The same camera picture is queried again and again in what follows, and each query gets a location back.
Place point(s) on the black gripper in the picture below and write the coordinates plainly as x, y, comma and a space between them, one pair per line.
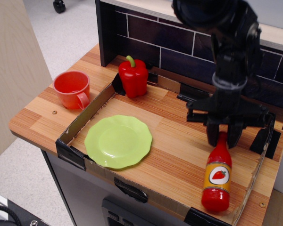
226, 106

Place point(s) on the red hot sauce bottle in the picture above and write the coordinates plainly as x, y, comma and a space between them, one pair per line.
217, 179

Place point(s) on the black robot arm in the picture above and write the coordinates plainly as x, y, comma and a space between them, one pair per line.
235, 41

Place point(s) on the red toy bell pepper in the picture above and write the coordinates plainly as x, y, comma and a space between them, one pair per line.
134, 75

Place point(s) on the green plastic plate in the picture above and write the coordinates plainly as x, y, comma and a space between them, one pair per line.
118, 141

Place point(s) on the dark tile backsplash panel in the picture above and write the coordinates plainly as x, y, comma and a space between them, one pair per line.
179, 51

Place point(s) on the grey cabinet under table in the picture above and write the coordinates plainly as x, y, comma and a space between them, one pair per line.
91, 201

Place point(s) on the orange plastic cup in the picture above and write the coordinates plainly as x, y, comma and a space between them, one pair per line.
73, 89

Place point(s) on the black caster wheel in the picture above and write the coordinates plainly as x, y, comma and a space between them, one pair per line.
59, 6

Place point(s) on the light wooden board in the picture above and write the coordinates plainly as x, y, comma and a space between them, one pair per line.
23, 71

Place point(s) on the black metal base plate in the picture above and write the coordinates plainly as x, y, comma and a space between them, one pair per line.
26, 218

